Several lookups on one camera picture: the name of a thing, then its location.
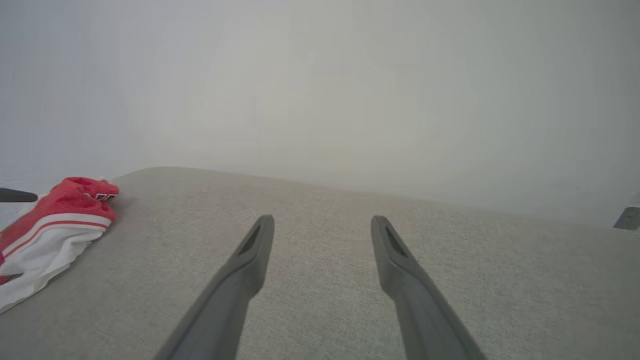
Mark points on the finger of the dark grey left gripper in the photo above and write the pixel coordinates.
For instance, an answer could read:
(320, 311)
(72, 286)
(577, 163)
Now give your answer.
(15, 195)

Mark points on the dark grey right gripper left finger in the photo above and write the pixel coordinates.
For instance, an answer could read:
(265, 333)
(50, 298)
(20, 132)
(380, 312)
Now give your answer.
(220, 310)

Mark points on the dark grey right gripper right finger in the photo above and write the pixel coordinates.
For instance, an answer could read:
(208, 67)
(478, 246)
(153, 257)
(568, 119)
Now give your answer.
(425, 320)

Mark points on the red Bulls basketball jersey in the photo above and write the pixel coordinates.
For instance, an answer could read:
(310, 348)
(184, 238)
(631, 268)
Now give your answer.
(55, 225)

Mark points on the dark grey slanted bar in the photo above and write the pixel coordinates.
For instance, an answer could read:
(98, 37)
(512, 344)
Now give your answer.
(629, 220)

